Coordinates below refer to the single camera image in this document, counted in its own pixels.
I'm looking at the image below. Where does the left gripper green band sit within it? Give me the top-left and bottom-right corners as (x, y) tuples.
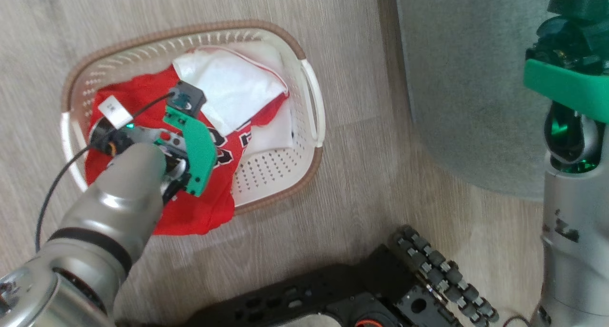
(89, 106), (218, 204)

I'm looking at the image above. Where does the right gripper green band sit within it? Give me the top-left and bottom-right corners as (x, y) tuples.
(523, 0), (609, 123)

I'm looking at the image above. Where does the red and white basketball jersey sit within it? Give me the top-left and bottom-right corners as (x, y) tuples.
(85, 45), (291, 236)

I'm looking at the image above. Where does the grey fabric sofa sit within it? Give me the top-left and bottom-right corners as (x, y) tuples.
(394, 0), (609, 201)

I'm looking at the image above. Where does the white laundry basket brown rim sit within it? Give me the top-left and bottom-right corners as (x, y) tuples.
(60, 20), (326, 216)

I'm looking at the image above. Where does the white tag on left gripper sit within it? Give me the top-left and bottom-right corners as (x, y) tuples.
(98, 95), (134, 130)

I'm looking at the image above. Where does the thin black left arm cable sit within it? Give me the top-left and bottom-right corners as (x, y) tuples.
(36, 93), (174, 251)

